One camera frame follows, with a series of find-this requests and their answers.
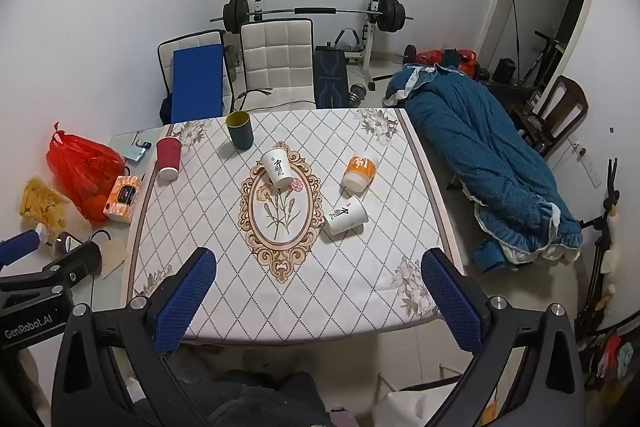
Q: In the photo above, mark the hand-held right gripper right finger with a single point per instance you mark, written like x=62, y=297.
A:
x=450, y=304

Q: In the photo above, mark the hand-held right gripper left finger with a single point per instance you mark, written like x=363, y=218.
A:
x=186, y=302

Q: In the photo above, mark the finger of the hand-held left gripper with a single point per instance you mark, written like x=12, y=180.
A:
x=20, y=244
x=75, y=263

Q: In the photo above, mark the white paper cup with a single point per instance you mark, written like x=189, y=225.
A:
x=276, y=168
x=346, y=215

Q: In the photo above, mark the orange and white cup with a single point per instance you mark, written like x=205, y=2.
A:
x=359, y=173

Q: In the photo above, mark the red paper cup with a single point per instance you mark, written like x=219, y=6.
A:
x=168, y=157

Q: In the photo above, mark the dark green cup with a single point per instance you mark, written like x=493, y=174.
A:
x=239, y=132

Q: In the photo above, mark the brown glass jar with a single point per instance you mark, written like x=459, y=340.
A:
x=64, y=243

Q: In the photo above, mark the beige paper piece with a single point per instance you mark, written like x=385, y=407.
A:
x=113, y=257

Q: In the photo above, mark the yellow snack bag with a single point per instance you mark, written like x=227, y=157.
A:
x=44, y=202

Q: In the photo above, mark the orange tissue box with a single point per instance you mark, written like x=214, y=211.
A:
x=122, y=199

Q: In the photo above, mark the red plastic bag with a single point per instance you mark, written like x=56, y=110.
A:
x=82, y=172

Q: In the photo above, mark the floral diamond-pattern tablecloth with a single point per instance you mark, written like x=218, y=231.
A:
x=210, y=207

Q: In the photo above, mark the person's dark pants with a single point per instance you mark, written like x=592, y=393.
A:
x=250, y=399

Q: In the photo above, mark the small blue card packet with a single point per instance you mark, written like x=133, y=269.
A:
x=135, y=152

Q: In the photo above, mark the blue quilt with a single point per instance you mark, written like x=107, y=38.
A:
x=475, y=152

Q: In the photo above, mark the black stand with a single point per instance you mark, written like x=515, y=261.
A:
x=602, y=252

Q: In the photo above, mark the white power strip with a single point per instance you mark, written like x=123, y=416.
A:
x=586, y=164

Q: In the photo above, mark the blue cushion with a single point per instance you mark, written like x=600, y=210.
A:
x=197, y=82

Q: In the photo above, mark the black-framed folding chair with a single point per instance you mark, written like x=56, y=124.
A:
x=164, y=57

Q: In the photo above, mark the metal dumbbell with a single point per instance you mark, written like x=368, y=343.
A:
x=358, y=95

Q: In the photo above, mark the dark wooden chair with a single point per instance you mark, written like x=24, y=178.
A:
x=567, y=102

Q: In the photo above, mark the white padded chair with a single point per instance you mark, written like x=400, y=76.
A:
x=277, y=62

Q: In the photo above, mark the black weight bench pad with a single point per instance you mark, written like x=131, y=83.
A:
x=330, y=77

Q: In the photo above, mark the black exercise machine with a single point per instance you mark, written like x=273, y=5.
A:
x=545, y=57

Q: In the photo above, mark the black barbell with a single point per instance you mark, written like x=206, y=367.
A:
x=235, y=16

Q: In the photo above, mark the white barbell rack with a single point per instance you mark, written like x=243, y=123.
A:
x=372, y=22

